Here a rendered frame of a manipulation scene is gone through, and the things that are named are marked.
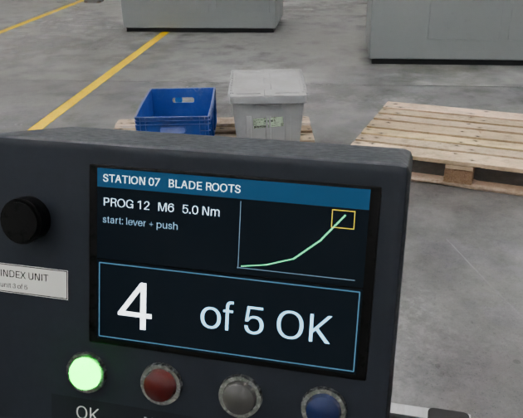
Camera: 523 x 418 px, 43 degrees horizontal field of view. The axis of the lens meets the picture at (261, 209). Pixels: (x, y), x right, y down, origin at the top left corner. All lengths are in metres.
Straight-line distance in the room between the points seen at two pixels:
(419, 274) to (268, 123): 1.24
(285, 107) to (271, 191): 3.14
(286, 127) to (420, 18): 2.98
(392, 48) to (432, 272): 3.78
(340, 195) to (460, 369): 1.95
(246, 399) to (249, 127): 3.17
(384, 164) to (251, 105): 3.14
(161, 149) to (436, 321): 2.16
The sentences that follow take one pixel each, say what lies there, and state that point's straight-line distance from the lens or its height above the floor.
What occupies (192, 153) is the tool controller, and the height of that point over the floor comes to 1.25.
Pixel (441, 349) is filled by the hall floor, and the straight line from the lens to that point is 2.37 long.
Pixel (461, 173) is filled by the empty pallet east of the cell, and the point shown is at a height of 0.08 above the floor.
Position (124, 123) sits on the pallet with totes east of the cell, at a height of 0.15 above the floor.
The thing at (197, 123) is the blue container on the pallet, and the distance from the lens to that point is 3.53.
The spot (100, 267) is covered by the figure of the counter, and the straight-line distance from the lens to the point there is 0.41.
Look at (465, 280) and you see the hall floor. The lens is 2.78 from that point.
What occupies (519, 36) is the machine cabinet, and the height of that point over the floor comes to 0.27.
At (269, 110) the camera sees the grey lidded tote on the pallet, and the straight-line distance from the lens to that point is 3.51.
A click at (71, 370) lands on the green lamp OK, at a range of 0.44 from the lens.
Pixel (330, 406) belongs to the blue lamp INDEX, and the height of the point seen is 1.12.
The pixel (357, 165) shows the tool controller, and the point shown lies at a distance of 0.36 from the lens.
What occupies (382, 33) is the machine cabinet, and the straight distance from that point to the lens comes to 6.28.
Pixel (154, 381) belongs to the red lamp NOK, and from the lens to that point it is 0.42.
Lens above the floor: 1.38
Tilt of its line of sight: 25 degrees down
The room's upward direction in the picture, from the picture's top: 1 degrees counter-clockwise
